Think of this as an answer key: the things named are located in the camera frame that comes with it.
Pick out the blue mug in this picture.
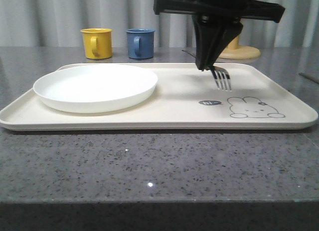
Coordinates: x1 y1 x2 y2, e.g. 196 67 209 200
126 28 155 60

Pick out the wooden mug tree stand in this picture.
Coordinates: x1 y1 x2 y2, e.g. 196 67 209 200
219 36 261 59

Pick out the white round plate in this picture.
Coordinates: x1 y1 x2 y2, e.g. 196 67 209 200
33 64 158 114

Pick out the grey curtain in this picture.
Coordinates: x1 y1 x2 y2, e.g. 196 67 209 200
0 0 319 48

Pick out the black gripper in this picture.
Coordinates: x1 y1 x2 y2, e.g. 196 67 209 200
153 0 285 70

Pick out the cream rabbit serving tray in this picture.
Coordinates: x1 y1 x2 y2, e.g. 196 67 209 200
0 63 318 131

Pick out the silver fork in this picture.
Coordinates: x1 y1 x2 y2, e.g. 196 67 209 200
201 65 232 92

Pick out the yellow mug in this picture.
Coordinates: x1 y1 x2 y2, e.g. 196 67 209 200
80 28 113 60

